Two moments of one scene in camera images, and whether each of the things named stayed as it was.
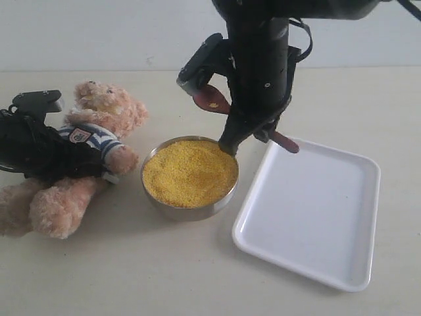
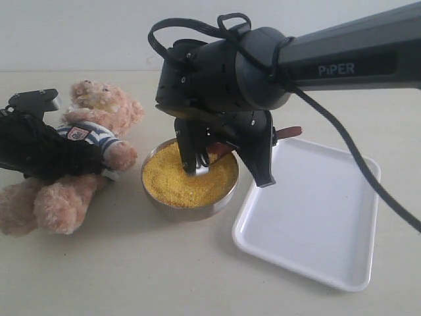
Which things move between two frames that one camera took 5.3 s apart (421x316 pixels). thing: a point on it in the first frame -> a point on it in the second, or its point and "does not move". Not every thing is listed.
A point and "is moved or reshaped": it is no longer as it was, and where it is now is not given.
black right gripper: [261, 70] -> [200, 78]
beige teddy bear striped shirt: [102, 115] does not move
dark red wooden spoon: [210, 99] is moved or reshaped
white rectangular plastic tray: [316, 209] does not move
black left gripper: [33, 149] does not move
